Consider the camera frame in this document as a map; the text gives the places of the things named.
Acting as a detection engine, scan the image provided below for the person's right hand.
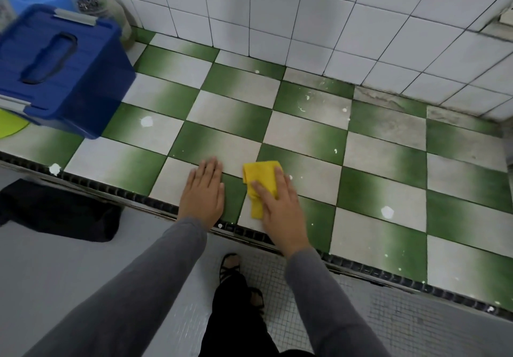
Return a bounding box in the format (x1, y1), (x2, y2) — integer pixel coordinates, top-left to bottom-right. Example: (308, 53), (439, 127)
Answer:
(250, 167), (311, 259)

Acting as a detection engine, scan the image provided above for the person's left hand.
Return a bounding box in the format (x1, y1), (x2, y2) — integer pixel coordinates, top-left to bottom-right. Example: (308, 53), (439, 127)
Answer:
(177, 157), (226, 231)

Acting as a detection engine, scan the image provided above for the person's right forearm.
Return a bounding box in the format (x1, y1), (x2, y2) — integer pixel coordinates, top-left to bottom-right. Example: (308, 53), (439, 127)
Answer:
(284, 247), (394, 357)

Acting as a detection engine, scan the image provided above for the person's black shoe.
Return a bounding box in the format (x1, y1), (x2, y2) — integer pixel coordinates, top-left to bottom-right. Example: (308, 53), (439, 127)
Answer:
(247, 287), (267, 314)
(218, 252), (243, 285)

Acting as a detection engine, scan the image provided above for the blue plastic box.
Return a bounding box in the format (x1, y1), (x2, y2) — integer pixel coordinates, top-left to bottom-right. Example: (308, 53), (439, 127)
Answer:
(0, 5), (137, 139)

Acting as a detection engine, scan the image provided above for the lime green plastic bowl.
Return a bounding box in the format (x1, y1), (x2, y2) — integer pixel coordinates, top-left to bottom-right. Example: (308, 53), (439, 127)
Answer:
(0, 108), (32, 139)

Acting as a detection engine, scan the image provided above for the glass jar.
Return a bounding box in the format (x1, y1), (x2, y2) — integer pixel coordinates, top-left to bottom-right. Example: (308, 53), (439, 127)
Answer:
(74, 0), (133, 45)

